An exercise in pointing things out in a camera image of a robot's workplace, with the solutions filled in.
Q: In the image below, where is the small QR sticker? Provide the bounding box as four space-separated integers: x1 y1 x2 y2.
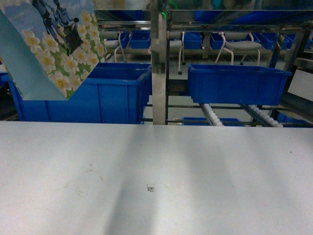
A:
146 184 156 192

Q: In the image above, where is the steel rack post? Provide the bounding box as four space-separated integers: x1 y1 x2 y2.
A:
150 0 168 125

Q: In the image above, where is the blue bin centre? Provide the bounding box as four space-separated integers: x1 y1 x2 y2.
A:
187 64 291 105

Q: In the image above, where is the blue bin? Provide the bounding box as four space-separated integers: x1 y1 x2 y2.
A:
0 63 152 124
187 64 291 105

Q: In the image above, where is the grey chair right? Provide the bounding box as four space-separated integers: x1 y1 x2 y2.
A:
214 32 262 66

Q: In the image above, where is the grey chair left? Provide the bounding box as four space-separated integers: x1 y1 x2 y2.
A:
102 31 129 62

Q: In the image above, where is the blue bin on left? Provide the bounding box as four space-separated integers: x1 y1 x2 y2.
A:
0 63 152 124

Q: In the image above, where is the flower gift bag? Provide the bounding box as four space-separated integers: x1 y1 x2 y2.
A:
0 0 106 100

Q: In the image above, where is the grey chair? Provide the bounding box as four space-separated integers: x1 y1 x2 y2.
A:
102 31 129 62
214 32 262 66

